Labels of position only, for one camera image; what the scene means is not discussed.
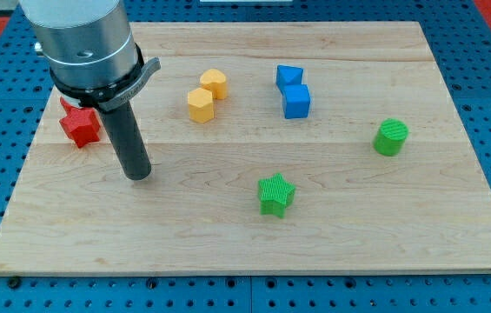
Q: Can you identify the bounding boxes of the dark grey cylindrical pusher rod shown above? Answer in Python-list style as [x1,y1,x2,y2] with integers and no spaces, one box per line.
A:
[98,102,152,181]

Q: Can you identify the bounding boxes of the yellow heart block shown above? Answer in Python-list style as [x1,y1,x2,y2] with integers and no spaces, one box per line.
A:
[199,69,229,100]

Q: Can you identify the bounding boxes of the black grey tool mount clamp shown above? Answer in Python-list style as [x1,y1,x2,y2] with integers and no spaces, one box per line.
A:
[50,45,161,112]

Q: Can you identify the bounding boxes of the blue cube block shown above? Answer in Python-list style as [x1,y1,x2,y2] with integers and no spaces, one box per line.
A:
[282,84,311,119]

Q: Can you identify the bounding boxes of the green star block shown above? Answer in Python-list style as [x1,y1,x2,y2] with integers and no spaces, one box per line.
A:
[257,173,295,218]

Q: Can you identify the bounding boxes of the yellow hexagon block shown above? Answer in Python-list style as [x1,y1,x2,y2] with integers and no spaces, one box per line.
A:
[187,88,215,123]

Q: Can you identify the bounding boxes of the green cylinder block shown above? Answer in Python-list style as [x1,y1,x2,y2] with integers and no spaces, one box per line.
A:
[372,118,409,157]

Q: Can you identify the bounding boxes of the wooden board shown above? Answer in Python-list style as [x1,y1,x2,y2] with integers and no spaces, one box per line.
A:
[0,22,491,276]

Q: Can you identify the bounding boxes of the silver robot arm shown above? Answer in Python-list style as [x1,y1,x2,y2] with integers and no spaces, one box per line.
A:
[19,0,161,181]

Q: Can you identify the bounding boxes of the red star block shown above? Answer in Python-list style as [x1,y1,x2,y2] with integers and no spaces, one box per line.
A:
[59,106,100,148]

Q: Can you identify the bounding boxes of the blue triangle block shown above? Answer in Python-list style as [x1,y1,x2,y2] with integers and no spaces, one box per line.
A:
[275,64,303,93]

